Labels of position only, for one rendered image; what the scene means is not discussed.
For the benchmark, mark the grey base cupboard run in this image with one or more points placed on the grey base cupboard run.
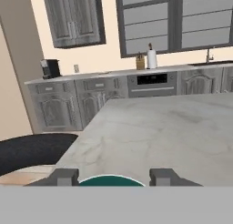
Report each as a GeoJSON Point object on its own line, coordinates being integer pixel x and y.
{"type": "Point", "coordinates": [205, 80]}
{"type": "Point", "coordinates": [77, 102]}

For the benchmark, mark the grey dishwasher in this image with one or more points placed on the grey dishwasher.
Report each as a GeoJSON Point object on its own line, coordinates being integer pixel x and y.
{"type": "Point", "coordinates": [152, 84]}

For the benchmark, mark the teal cup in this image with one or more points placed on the teal cup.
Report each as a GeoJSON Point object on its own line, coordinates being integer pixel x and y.
{"type": "Point", "coordinates": [111, 181]}

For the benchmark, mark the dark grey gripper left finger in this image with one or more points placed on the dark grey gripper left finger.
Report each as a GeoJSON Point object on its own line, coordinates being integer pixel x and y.
{"type": "Point", "coordinates": [62, 175]}

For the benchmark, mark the black coffee machine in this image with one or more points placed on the black coffee machine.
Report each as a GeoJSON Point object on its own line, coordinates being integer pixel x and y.
{"type": "Point", "coordinates": [50, 68]}

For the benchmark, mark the wooden knife block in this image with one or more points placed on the wooden knife block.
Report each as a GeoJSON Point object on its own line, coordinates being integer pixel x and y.
{"type": "Point", "coordinates": [140, 62]}

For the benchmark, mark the steel sink tap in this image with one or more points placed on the steel sink tap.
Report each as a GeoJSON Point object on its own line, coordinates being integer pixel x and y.
{"type": "Point", "coordinates": [209, 55]}

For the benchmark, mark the grey framed window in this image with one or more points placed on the grey framed window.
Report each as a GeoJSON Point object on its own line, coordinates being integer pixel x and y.
{"type": "Point", "coordinates": [177, 20]}

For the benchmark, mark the white wall socket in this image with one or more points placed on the white wall socket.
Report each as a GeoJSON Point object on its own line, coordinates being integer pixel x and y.
{"type": "Point", "coordinates": [76, 68]}

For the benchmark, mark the dark sink basin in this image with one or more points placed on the dark sink basin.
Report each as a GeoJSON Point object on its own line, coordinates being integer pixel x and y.
{"type": "Point", "coordinates": [212, 63]}

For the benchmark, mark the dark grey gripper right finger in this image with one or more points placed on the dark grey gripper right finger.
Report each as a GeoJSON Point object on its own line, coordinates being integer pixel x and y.
{"type": "Point", "coordinates": [165, 175]}

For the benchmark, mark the grey wall cupboard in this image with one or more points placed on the grey wall cupboard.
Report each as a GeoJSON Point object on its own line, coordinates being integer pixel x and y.
{"type": "Point", "coordinates": [75, 17]}

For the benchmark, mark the white paper towel roll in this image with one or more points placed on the white paper towel roll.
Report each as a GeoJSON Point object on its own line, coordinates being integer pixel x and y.
{"type": "Point", "coordinates": [151, 57]}

